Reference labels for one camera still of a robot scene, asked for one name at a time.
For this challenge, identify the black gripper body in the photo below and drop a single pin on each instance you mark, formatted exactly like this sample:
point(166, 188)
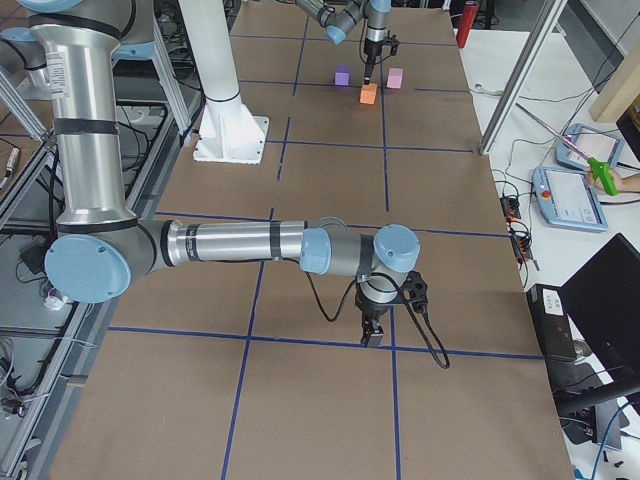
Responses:
point(370, 50)
point(369, 308)

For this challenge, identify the black computer box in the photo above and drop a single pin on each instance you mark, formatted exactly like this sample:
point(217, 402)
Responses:
point(551, 323)

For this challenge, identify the brown paper table cover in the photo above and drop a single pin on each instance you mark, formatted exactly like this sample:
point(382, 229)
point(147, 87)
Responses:
point(220, 371)

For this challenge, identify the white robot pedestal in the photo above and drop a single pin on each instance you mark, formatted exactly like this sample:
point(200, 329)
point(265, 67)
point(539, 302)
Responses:
point(228, 132)

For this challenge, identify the far teach pendant tablet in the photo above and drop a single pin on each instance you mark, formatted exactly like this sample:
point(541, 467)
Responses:
point(604, 147)

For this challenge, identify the orange foam block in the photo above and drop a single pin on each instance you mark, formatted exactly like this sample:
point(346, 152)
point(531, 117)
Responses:
point(368, 94)

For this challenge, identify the red cylinder tube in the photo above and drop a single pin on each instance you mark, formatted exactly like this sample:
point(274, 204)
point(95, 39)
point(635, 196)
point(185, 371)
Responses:
point(466, 23)

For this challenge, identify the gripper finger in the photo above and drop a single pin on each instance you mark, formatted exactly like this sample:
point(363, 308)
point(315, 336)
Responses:
point(376, 336)
point(368, 71)
point(367, 332)

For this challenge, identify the black monitor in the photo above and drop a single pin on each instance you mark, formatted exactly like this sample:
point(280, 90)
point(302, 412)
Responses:
point(602, 300)

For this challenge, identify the near teach pendant tablet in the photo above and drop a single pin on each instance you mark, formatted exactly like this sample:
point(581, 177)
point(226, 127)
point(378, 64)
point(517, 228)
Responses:
point(565, 200)

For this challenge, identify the aluminium frame post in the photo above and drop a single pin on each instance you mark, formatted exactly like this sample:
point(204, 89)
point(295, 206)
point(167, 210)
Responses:
point(543, 27)

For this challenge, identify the purple foam block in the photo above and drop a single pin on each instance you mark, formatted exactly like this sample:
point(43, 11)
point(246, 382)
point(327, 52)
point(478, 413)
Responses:
point(342, 75)

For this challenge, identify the pink foam block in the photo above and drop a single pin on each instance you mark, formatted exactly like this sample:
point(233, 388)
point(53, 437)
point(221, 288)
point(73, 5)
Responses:
point(395, 78)

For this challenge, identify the teach pendant tablet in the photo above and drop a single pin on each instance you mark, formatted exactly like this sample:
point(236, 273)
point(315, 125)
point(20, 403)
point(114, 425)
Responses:
point(565, 200)
point(604, 147)

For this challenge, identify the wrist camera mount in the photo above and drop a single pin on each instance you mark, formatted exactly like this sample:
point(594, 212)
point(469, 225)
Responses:
point(416, 290)
point(392, 42)

